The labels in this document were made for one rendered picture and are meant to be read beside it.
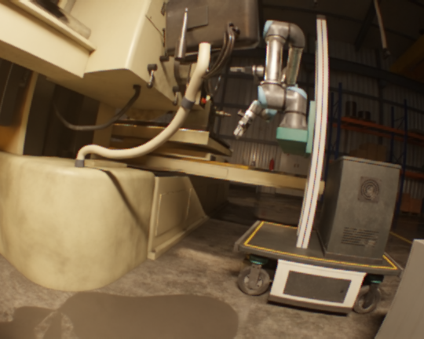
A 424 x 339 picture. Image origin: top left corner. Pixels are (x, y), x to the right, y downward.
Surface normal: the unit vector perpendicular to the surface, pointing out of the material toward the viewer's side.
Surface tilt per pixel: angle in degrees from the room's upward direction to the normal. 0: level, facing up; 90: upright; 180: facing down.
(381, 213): 90
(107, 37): 90
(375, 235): 90
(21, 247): 90
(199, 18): 110
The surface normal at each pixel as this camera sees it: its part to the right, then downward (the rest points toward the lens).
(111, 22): -0.23, -0.02
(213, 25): -0.49, 0.28
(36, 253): 0.11, 0.03
